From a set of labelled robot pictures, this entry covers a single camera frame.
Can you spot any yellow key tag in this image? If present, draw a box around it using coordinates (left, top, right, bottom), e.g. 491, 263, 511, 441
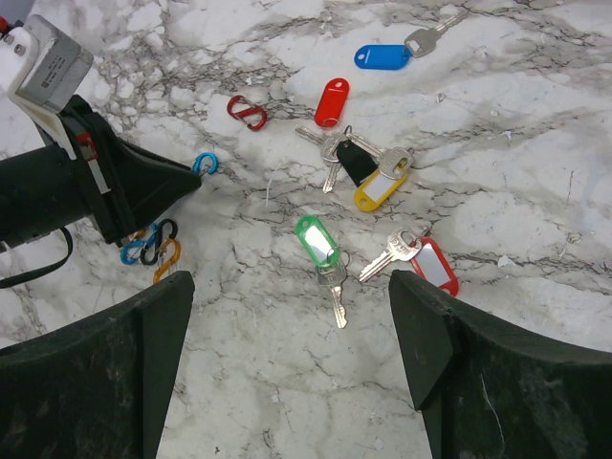
354, 169, 408, 212

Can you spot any orange S carabiner upper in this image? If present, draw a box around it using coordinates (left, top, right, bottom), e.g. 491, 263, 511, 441
129, 229, 146, 241

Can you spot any green key tag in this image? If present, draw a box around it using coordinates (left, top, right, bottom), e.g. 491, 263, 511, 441
295, 215, 340, 269

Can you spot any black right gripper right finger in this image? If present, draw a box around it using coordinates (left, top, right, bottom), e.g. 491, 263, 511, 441
388, 271, 611, 458

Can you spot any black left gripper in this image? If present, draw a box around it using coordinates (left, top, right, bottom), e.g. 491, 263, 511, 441
1, 96, 202, 248

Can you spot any orange S carabiner lower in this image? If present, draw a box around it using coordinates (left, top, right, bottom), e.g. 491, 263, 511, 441
153, 238, 182, 284

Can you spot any solid red key tag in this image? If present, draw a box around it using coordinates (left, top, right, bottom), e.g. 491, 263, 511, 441
314, 77, 350, 128

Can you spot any orange s carabiner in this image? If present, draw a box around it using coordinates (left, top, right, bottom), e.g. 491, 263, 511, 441
153, 238, 182, 284
129, 229, 146, 241

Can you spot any silver key on solid red tag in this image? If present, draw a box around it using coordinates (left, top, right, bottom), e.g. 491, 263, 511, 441
320, 133, 347, 193

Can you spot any blue key tag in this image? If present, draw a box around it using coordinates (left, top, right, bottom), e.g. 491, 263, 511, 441
354, 44, 412, 71

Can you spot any silver key under black tag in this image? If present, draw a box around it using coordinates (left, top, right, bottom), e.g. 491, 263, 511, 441
295, 126, 328, 146

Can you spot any red S carabiner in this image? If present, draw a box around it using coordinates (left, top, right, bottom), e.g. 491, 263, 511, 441
227, 95, 268, 131

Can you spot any blue s carabiner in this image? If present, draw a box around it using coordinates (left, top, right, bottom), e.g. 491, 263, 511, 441
191, 152, 219, 176
120, 224, 158, 266

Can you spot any red key tag white label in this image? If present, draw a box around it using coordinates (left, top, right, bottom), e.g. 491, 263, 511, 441
410, 236, 459, 296

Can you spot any silver key on blue tag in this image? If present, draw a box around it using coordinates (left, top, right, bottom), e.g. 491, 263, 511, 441
404, 11, 468, 58

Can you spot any black S carabiner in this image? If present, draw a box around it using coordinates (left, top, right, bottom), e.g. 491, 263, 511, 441
140, 218, 178, 266

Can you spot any blue S carabiner in chain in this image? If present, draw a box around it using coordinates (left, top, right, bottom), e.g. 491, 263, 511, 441
120, 224, 158, 266

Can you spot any black key tag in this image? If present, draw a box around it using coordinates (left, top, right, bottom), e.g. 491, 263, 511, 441
336, 140, 378, 186

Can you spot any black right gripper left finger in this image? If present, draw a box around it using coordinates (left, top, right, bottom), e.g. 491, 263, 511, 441
1, 271, 195, 458

